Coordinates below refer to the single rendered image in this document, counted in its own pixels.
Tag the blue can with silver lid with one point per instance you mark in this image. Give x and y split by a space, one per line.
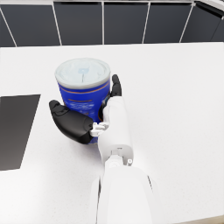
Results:
83 87

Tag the dark grey square mat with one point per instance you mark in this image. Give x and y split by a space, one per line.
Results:
16 131

